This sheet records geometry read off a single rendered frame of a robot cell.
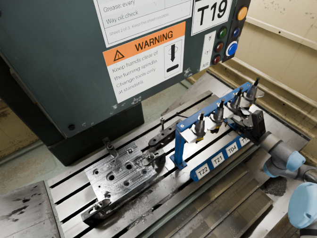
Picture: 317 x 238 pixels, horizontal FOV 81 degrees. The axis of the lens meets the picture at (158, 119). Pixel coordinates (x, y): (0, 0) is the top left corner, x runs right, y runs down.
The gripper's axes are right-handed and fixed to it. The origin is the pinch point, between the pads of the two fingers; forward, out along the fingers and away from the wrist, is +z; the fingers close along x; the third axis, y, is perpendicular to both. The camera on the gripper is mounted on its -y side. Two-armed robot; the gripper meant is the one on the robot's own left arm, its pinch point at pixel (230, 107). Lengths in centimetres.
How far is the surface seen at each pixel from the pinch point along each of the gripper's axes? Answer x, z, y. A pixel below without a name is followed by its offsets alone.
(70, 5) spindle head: -57, -5, -59
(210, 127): -17.6, -3.5, -1.9
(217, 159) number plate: -11.0, -9.9, 25.6
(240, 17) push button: -25, -6, -50
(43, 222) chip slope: -107, 28, 56
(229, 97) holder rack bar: 1.8, 3.8, -3.0
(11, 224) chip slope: -121, 35, 51
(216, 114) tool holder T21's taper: -12.9, -1.6, -5.5
